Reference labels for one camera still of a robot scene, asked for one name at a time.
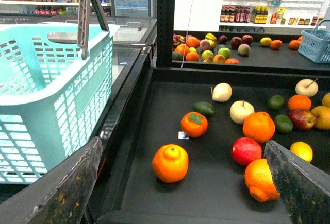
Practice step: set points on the yellow orange apple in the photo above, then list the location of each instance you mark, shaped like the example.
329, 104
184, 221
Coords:
323, 118

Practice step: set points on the large bumpy orange centre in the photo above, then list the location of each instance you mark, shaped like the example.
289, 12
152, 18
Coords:
259, 126

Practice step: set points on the red pomegranate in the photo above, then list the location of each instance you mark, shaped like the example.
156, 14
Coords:
245, 150

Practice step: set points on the green lime lower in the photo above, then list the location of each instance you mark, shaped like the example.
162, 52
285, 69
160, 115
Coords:
283, 124

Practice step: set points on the green lime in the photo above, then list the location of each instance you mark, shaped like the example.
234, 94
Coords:
283, 124
276, 102

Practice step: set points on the green lime upper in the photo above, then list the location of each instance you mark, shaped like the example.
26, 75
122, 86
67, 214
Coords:
276, 102

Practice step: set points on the bumpy orange front right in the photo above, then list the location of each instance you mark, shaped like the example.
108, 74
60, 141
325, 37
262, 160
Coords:
258, 180

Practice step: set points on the light teal shopping basket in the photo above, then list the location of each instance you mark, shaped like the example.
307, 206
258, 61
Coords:
51, 96

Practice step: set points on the orange persimmon with leaf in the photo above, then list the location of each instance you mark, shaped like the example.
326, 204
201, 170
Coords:
194, 124

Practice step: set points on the round orange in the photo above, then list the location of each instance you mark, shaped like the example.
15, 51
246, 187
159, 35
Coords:
299, 102

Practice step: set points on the yellow apple back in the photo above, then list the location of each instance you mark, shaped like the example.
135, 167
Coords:
326, 100

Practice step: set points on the white pear with stem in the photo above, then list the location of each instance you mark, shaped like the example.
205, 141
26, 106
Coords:
240, 110

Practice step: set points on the pile of fruit behind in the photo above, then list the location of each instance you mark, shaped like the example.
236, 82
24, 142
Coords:
208, 50

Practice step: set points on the black fruit tray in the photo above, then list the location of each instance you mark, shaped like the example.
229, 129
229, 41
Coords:
213, 190

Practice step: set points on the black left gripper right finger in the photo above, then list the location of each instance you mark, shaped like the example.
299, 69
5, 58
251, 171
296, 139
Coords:
303, 188

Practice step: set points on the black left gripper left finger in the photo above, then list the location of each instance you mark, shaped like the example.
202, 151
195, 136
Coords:
62, 194

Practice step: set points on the red apple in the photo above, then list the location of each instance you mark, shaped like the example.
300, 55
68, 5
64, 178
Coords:
302, 119

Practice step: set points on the bumpy orange front left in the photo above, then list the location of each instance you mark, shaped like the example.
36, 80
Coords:
170, 163

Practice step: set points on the grey basket handle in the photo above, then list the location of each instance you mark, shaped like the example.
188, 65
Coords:
83, 23

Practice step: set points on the small white blue tag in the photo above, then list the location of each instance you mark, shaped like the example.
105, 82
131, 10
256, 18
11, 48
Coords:
183, 136

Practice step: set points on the dark green avocado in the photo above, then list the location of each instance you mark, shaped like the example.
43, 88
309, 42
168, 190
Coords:
204, 108

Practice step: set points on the white pear lying sideways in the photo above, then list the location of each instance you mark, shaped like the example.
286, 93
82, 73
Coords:
222, 92

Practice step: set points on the white pear back right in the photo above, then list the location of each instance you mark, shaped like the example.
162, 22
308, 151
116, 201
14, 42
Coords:
307, 87

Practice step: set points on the yellow lemon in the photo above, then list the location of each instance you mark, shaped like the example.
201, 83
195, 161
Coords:
302, 150

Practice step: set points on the small blue basket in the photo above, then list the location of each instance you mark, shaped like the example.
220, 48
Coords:
314, 44

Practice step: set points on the black metal shelf post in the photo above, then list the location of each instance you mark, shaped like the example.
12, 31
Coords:
165, 27

